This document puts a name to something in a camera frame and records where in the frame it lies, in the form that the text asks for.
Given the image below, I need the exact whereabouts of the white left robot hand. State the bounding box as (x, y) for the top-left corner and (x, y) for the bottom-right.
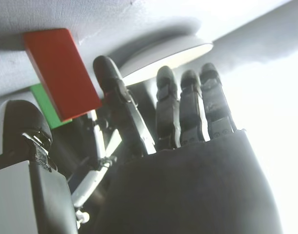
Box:
(0, 55), (283, 234)

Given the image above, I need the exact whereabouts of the small red block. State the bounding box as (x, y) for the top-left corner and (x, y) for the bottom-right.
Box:
(23, 28), (103, 122)

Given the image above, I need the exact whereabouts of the green cube block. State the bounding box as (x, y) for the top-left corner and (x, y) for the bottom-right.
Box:
(30, 83), (73, 130)

